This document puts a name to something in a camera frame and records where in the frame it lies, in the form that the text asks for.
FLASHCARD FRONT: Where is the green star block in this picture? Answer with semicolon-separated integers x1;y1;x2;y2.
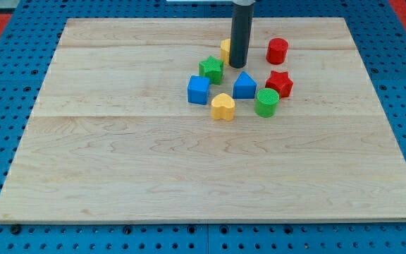
199;56;224;85

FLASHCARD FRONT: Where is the blue cube block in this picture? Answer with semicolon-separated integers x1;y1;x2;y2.
187;75;210;105

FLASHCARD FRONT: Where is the red star block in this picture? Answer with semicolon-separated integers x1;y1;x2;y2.
265;71;293;98

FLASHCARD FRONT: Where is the light wooden board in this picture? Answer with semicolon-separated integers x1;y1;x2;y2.
0;18;406;224

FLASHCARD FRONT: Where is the yellow block behind rod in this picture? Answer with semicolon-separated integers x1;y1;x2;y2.
220;38;230;66

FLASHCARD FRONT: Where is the green cylinder block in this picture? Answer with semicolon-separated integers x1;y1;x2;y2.
254;88;280;118

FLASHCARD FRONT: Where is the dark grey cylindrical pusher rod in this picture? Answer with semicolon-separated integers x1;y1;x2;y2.
229;0;255;68

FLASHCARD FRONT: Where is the yellow heart block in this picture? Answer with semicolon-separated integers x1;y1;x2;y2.
211;93;235;121

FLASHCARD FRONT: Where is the blue triangle block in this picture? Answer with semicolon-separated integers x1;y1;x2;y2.
233;71;257;99

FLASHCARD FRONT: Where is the red cylinder block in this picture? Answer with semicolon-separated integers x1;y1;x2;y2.
266;37;289;65

